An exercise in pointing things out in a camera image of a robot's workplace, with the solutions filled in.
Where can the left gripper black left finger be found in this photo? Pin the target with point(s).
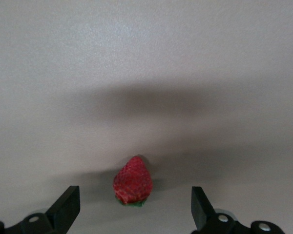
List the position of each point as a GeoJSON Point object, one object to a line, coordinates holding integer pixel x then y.
{"type": "Point", "coordinates": [63, 209]}

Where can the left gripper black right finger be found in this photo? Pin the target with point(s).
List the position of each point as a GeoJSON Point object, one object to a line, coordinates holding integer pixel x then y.
{"type": "Point", "coordinates": [202, 212]}

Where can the red strawberry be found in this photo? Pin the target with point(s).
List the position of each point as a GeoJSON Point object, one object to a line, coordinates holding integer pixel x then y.
{"type": "Point", "coordinates": [133, 182]}

